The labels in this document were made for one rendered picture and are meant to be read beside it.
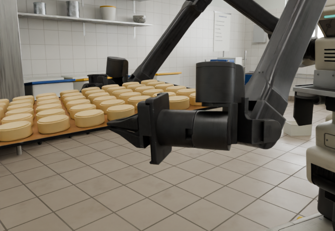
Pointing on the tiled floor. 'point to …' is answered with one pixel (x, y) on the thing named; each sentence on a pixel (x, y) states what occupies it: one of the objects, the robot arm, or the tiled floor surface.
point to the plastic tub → (293, 128)
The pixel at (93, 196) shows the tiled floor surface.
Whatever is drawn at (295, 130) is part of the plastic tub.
